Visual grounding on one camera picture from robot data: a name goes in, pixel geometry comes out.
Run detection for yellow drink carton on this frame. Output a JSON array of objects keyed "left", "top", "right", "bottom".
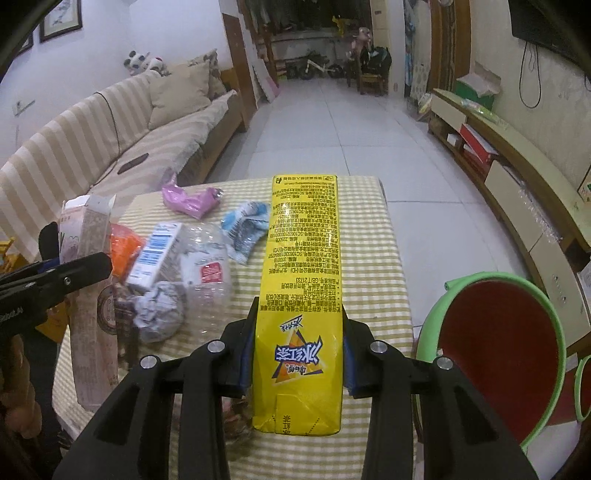
[{"left": 252, "top": 174, "right": 347, "bottom": 437}]

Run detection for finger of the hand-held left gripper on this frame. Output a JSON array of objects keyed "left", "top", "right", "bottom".
[
  {"left": 0, "top": 251, "right": 114, "bottom": 304},
  {"left": 0, "top": 222, "right": 62, "bottom": 278}
]

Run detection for clear plastic bottle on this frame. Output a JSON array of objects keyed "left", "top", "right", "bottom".
[{"left": 178, "top": 224, "right": 234, "bottom": 333}]

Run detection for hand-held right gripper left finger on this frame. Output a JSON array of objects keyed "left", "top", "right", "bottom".
[{"left": 51, "top": 295, "right": 260, "bottom": 480}]

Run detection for panda plush toy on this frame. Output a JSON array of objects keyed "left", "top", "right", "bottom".
[{"left": 124, "top": 50, "right": 153, "bottom": 77}]

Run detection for beige striped sofa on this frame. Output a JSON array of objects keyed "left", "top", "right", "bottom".
[{"left": 0, "top": 51, "right": 252, "bottom": 264}]

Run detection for white balance bike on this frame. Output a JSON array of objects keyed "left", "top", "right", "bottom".
[{"left": 286, "top": 51, "right": 345, "bottom": 79}]

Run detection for brown patterned wrapper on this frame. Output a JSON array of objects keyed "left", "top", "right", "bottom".
[
  {"left": 113, "top": 282, "right": 141, "bottom": 365},
  {"left": 222, "top": 397, "right": 254, "bottom": 445}
]

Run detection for red folder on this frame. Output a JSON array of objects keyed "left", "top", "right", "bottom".
[{"left": 459, "top": 122, "right": 499, "bottom": 164}]

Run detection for large green red basin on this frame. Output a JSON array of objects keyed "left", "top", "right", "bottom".
[{"left": 416, "top": 272, "right": 568, "bottom": 455}]

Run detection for person's left hand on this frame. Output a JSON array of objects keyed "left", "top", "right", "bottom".
[{"left": 0, "top": 335, "right": 44, "bottom": 439}]

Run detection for plain beige cushion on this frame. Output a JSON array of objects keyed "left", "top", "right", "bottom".
[{"left": 148, "top": 60, "right": 213, "bottom": 130}]

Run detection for open white green box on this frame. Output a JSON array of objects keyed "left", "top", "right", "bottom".
[{"left": 455, "top": 62, "right": 502, "bottom": 112}]

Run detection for pink wrapper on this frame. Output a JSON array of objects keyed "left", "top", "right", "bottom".
[{"left": 161, "top": 174, "right": 225, "bottom": 220}]

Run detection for yellow checked tablecloth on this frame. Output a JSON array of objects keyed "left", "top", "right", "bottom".
[{"left": 51, "top": 175, "right": 419, "bottom": 480}]

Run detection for patterned cushion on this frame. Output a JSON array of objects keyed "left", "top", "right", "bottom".
[{"left": 187, "top": 48, "right": 227, "bottom": 100}]

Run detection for large framed picture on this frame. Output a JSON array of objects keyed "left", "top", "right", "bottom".
[{"left": 39, "top": 0, "right": 84, "bottom": 43}]

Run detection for small blue white carton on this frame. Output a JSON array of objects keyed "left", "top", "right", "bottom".
[{"left": 124, "top": 222, "right": 183, "bottom": 294}]

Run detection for small green red basin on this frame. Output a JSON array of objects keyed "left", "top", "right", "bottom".
[{"left": 573, "top": 355, "right": 591, "bottom": 423}]

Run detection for cream wooden tv cabinet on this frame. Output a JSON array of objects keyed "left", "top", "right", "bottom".
[{"left": 427, "top": 88, "right": 591, "bottom": 356}]

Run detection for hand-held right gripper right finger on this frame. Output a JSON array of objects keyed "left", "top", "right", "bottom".
[{"left": 342, "top": 316, "right": 536, "bottom": 480}]

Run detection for dark flat object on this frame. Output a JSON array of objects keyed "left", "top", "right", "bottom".
[{"left": 117, "top": 154, "right": 149, "bottom": 175}]

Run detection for standing air conditioner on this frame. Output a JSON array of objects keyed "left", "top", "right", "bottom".
[{"left": 369, "top": 0, "right": 404, "bottom": 93}]

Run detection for pink stuffed animal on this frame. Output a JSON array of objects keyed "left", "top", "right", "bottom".
[{"left": 352, "top": 27, "right": 375, "bottom": 58}]

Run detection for black cable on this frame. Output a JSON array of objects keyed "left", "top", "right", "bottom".
[{"left": 518, "top": 39, "right": 542, "bottom": 109}]

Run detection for pink white foam boards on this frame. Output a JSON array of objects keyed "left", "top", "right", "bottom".
[{"left": 253, "top": 60, "right": 281, "bottom": 103}]

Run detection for orange snack bag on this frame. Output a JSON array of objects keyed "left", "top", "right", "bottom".
[{"left": 110, "top": 223, "right": 147, "bottom": 284}]

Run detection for black television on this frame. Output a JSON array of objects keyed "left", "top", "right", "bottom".
[{"left": 508, "top": 0, "right": 591, "bottom": 65}]

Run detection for crumpled white paper ball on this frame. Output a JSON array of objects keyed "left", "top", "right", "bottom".
[{"left": 131, "top": 281, "right": 188, "bottom": 343}]

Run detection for blue white wrapper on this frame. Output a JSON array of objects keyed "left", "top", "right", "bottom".
[{"left": 221, "top": 202, "right": 272, "bottom": 266}]

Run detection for green plastic packet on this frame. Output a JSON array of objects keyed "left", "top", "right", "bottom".
[{"left": 462, "top": 99, "right": 497, "bottom": 121}]

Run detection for black bag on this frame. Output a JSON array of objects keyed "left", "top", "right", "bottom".
[{"left": 362, "top": 46, "right": 392, "bottom": 77}]

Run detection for wooden chair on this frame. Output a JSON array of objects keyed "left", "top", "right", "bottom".
[{"left": 358, "top": 46, "right": 391, "bottom": 95}]

